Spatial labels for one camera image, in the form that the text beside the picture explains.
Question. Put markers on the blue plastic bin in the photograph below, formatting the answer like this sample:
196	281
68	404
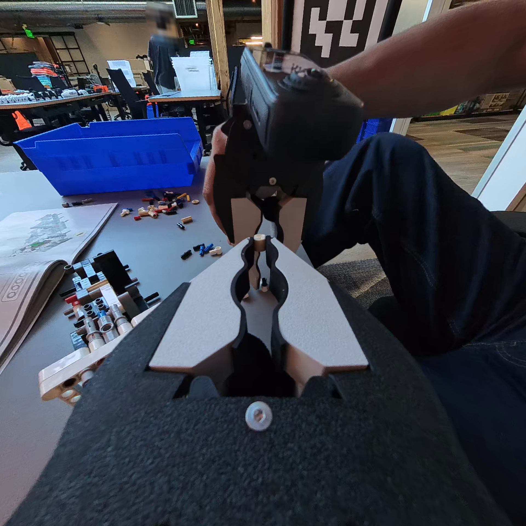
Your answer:
123	172

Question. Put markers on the wide wooden post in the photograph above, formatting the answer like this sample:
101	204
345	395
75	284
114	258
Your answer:
271	24

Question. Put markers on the lego instruction booklet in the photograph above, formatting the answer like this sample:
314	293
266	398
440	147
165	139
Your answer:
49	234

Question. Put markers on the black grid glass partition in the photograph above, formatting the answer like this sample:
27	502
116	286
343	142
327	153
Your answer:
68	53

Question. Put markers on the green exit sign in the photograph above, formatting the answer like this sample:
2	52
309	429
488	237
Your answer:
28	33

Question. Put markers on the person's right forearm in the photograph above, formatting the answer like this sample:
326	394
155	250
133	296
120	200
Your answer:
411	61

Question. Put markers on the white printed sheet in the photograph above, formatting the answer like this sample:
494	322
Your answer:
121	72

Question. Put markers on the partly built lego model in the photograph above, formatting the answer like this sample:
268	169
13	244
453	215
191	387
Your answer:
102	296

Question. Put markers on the small blue crate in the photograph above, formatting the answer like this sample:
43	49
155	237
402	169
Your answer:
152	110

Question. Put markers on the person's dark trousers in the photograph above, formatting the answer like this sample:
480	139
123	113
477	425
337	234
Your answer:
411	246

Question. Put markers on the white upright boards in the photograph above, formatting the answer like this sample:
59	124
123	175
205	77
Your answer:
193	76

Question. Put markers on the wooden top desk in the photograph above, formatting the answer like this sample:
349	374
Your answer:
185	97

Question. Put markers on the small cream lego piece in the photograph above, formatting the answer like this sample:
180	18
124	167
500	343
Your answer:
264	285

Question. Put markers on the white door frame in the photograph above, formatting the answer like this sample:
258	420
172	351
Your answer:
499	160

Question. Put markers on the pile of small lego pieces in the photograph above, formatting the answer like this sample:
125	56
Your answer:
162	205

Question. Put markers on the orange black tool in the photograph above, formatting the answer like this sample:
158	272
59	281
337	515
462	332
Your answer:
100	88

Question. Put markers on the cream lego cross connector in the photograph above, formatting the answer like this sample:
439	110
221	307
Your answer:
125	212

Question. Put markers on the row of white small items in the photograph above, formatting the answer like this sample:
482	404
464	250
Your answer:
16	98

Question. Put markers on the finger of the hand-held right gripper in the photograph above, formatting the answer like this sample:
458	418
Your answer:
244	222
296	222

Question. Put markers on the ceiling air vent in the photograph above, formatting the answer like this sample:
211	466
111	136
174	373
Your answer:
185	8

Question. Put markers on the long wooden top table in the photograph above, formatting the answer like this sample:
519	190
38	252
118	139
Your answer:
53	100

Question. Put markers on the row of colourful posters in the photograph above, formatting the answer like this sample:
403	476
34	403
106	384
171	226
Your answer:
468	105

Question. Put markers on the narrow wooden post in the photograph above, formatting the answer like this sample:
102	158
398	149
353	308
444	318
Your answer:
217	49

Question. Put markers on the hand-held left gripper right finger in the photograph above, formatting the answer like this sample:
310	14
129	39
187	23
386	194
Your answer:
320	320

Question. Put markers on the person's right hand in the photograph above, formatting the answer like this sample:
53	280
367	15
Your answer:
208	185

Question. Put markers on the stack of blue crates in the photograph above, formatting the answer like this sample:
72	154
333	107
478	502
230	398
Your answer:
374	129

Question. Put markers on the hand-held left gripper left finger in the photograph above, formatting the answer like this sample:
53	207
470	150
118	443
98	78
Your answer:
197	320

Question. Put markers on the stack of colourful cloths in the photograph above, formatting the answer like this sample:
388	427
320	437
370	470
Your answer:
44	72

